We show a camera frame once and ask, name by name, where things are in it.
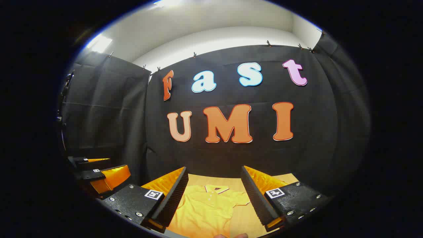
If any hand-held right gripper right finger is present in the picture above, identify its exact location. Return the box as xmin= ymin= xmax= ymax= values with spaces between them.
xmin=240 ymin=165 xmax=331 ymax=232

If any ceiling light panel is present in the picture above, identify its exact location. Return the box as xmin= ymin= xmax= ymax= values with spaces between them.
xmin=87 ymin=34 xmax=113 ymax=53

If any orange polo T-shirt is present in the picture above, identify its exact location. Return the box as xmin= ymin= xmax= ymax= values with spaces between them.
xmin=166 ymin=184 xmax=250 ymax=238

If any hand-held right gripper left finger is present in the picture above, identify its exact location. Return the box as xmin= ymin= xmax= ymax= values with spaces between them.
xmin=99 ymin=166 xmax=189 ymax=234

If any black backdrop cloth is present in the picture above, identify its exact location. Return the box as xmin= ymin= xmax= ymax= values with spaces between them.
xmin=59 ymin=31 xmax=372 ymax=199

